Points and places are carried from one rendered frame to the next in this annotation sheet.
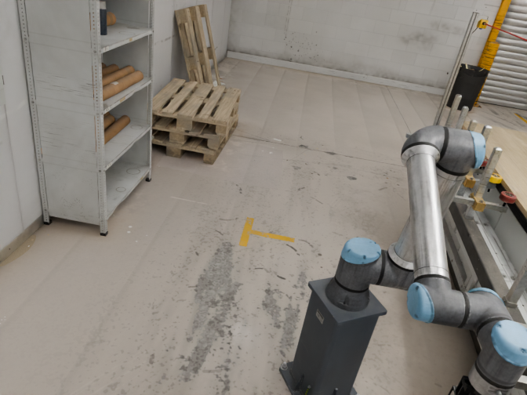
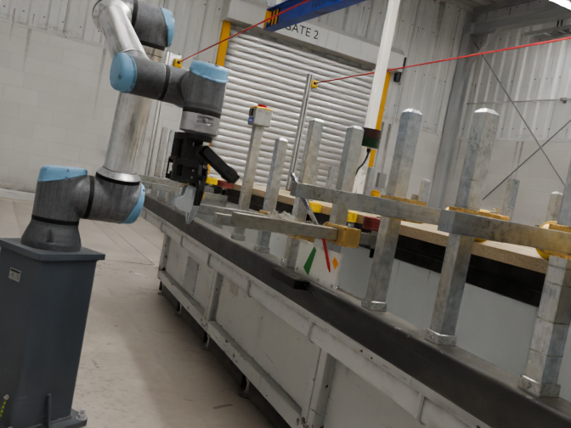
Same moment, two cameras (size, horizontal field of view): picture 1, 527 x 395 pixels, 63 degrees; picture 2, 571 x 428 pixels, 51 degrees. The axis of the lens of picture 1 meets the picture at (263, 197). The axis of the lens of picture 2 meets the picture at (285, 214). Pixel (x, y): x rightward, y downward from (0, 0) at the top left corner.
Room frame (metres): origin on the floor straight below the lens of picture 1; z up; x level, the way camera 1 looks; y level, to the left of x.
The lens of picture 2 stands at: (-0.62, -0.10, 0.96)
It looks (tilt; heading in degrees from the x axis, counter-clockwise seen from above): 3 degrees down; 330
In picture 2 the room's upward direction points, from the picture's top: 11 degrees clockwise
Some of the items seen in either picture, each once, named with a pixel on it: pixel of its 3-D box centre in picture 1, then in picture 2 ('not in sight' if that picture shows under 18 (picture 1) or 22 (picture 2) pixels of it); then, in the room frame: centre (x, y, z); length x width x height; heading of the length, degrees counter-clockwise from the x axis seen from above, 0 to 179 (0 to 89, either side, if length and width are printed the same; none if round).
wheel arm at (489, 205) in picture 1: (466, 201); (184, 192); (2.18, -1.12, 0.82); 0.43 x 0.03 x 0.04; 84
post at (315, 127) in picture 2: not in sight; (302, 194); (0.97, -1.06, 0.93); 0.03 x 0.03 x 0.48; 84
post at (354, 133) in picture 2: not in sight; (339, 212); (0.72, -1.03, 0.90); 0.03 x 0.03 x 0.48; 84
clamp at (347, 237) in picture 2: not in sight; (340, 233); (0.70, -1.04, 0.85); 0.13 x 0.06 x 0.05; 174
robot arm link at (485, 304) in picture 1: (484, 315); (186, 88); (0.84, -0.59, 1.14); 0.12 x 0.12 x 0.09; 89
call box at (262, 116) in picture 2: not in sight; (260, 117); (1.48, -1.11, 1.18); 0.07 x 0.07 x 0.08; 84
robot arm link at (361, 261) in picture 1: (360, 262); (63, 191); (1.47, -0.44, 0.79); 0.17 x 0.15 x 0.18; 89
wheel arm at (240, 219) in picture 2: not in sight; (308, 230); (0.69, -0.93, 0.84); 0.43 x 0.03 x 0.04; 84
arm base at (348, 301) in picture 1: (350, 287); (53, 231); (1.47, -0.43, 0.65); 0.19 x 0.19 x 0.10
